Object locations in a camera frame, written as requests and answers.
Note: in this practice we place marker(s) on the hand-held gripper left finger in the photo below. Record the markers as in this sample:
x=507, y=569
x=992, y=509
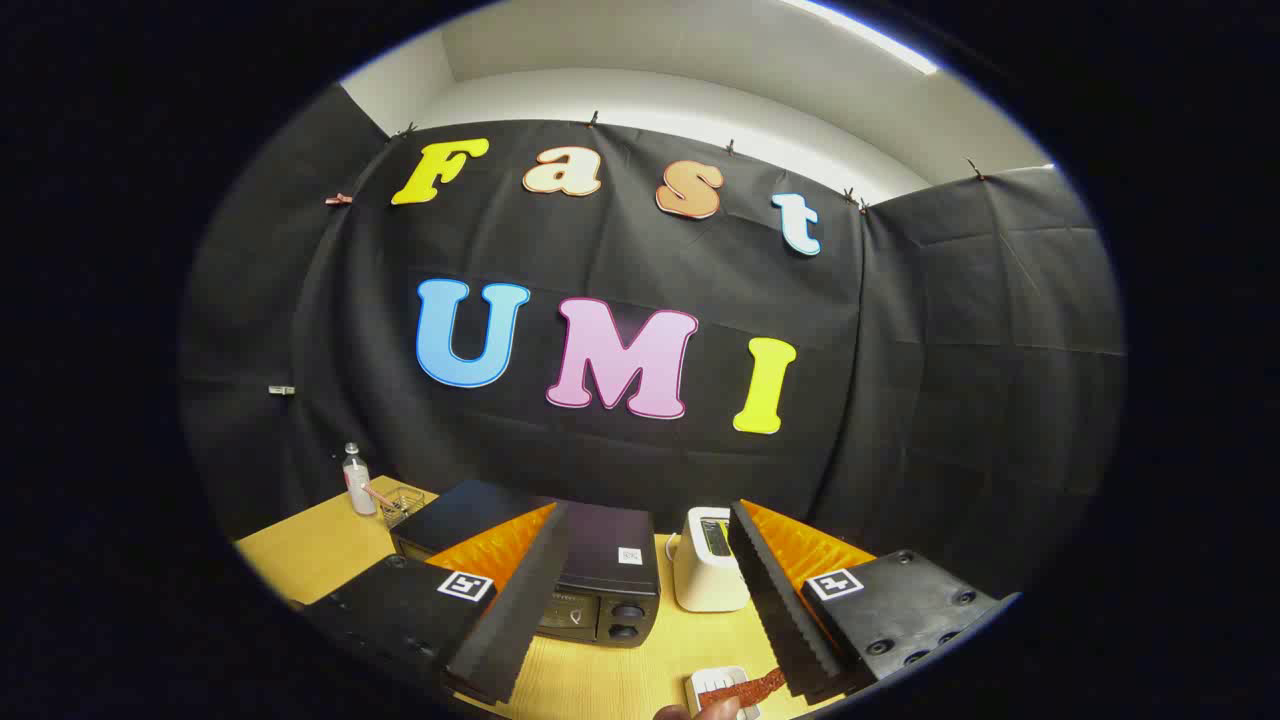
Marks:
x=520, y=610

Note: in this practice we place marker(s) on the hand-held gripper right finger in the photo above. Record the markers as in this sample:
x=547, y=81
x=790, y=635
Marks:
x=775, y=600

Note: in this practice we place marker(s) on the reddish-brown bacon strip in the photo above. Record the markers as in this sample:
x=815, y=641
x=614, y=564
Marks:
x=745, y=688

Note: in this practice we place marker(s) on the black toaster oven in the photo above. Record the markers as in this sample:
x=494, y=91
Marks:
x=600, y=545

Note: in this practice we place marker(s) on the white pop-up toaster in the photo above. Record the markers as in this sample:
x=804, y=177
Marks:
x=705, y=580

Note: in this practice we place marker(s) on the small white dish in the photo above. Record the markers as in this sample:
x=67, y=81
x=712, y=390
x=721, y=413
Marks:
x=705, y=682

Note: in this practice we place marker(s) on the small clear glass container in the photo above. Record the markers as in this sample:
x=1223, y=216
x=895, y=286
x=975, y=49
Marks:
x=405, y=505

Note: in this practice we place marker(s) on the pink stick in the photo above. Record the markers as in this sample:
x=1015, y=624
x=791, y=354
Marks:
x=378, y=494

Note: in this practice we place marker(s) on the clear plastic bottle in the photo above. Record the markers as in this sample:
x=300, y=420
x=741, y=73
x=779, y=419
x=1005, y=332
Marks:
x=358, y=485

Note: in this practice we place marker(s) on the black backdrop cloth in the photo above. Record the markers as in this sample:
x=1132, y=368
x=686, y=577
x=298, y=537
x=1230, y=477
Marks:
x=900, y=400

